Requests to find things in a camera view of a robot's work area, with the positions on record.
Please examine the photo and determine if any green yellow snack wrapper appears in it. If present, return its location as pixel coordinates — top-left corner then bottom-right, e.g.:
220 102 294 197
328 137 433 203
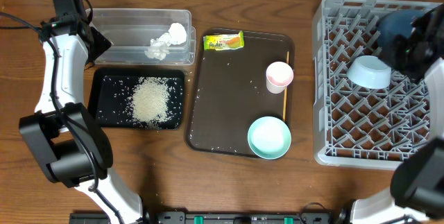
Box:
203 31 244 51

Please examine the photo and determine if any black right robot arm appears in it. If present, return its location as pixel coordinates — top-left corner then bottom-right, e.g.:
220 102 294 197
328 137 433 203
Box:
336 5 443 223

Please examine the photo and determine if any light blue bowl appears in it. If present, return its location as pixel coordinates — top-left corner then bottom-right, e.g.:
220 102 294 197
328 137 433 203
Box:
347 55 391 89

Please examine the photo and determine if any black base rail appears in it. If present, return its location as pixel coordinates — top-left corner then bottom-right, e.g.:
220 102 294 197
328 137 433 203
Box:
68 211 334 224

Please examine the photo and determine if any pink cup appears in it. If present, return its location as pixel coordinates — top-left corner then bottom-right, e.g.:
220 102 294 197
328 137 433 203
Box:
266 62 293 94

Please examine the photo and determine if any dark brown serving tray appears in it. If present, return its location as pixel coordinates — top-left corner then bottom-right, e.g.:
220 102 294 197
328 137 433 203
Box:
185 31 295 158

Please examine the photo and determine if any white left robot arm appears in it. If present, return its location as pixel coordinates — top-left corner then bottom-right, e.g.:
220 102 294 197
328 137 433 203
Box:
19 0 144 223

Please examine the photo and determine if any wooden chopstick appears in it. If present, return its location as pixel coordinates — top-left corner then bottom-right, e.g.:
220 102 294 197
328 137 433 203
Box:
282 51 289 122

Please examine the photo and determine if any mint green bowl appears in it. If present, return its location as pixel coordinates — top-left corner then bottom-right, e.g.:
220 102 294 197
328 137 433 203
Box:
247 117 291 160

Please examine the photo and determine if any clear plastic bin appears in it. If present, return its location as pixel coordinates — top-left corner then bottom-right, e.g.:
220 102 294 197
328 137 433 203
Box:
86 8 196 65

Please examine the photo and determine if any black plastic tray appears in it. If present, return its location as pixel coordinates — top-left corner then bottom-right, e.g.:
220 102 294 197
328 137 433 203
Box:
88 67 185 130

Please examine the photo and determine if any grey dishwasher rack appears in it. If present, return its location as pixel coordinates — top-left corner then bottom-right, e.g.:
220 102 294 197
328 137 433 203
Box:
312 0 443 170

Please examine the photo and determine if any pile of white rice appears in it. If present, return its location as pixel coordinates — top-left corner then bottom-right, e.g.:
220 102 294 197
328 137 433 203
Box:
128 77 172 128

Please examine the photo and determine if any dark blue plate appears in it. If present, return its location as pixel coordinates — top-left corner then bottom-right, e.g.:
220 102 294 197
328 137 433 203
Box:
377 10 425 48

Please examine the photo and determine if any white tissue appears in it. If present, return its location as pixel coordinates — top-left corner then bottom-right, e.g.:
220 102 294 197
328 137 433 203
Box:
144 23 187 60

